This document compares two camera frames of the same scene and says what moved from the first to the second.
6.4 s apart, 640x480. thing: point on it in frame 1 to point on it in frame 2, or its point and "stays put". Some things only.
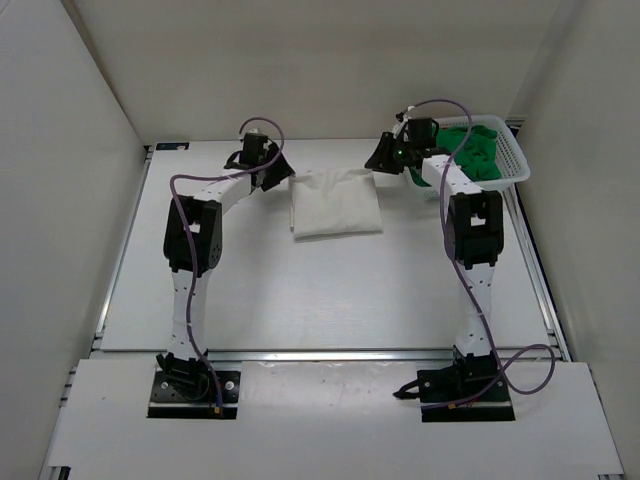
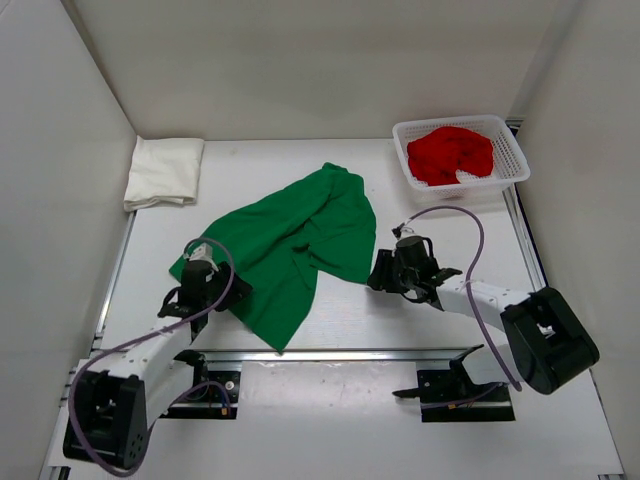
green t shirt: x=477 y=158 to x=280 y=246
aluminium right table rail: x=538 y=283 stays put
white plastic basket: x=512 y=162 stays put
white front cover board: x=331 y=420 stays put
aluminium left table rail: x=114 y=278 stays put
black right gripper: x=382 y=160 to x=382 y=277
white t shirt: x=334 y=202 to x=164 y=171
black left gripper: x=281 y=170 to x=239 y=290
